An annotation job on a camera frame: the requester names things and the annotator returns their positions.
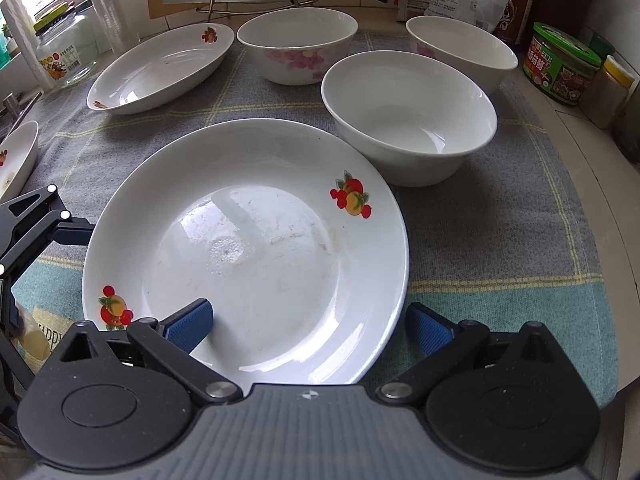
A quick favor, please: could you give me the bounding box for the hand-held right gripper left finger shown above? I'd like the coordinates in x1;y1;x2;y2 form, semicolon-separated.
47;299;246;406

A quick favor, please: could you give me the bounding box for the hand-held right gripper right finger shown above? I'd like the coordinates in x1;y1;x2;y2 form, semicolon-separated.
375;303;581;403

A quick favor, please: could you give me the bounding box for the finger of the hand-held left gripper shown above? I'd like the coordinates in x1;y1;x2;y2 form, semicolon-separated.
0;185;96;281

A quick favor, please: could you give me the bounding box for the round white fruit-print plate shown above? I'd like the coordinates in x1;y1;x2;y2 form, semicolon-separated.
81;118;411;386

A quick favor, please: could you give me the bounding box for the oval white fruit-print plate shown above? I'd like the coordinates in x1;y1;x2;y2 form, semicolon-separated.
86;24;236;115

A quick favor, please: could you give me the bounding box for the plain white bowl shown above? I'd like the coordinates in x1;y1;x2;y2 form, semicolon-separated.
321;51;498;188

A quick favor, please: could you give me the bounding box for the white pink-floral bowl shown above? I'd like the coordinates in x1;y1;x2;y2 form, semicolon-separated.
405;16;519;96
236;8;359;86

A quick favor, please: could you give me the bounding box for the grey checked cloth mat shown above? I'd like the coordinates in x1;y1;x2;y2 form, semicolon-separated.
0;30;621;411

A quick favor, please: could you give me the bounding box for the metal sink knob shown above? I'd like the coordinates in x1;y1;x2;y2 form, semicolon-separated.
0;91;43;136

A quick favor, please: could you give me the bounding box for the glass jar green lid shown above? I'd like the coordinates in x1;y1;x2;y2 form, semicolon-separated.
34;2;98;88

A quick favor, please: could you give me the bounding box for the short plastic wrap roll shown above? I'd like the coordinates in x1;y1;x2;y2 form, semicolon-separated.
0;0;51;93

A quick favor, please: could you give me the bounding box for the tall plastic wrap roll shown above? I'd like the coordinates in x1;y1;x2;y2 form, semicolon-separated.
82;0;146;56

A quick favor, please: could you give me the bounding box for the green-lid sauce jar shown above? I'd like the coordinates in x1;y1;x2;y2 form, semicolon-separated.
523;22;602;107

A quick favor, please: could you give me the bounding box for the yellow-lid spice jar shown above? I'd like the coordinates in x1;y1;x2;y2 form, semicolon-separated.
579;55;636;130

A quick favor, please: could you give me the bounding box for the dark sauce bottle red label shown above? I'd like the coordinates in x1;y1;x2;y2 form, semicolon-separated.
495;0;538;48

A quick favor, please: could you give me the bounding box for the green cap jar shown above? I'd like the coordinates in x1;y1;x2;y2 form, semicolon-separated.
587;32;616;61

